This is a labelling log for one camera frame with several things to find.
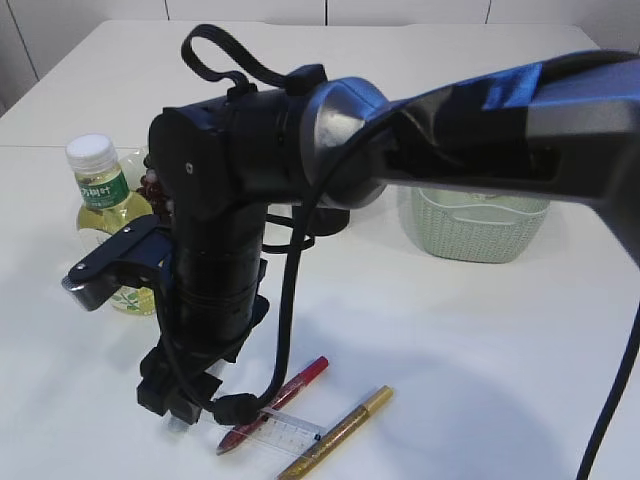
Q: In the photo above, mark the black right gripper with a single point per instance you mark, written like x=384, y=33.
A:
x=205, y=315

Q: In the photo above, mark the silver glitter pen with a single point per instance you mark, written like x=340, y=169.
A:
x=176, y=425

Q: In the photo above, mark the yellow tea bottle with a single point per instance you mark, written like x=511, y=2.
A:
x=108, y=204

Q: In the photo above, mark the purple artificial grape bunch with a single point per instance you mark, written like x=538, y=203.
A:
x=151, y=189

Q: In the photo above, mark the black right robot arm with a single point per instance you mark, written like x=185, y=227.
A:
x=566, y=128

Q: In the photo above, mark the clear plastic ruler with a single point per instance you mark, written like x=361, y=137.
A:
x=276, y=430

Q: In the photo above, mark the red glitter pen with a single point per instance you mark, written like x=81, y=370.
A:
x=280, y=400

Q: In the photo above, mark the gold glitter pen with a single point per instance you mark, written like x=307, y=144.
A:
x=337, y=435

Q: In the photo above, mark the black mesh pen holder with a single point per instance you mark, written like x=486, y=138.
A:
x=325, y=222

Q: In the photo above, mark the green woven plastic basket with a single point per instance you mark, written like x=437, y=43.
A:
x=470, y=227

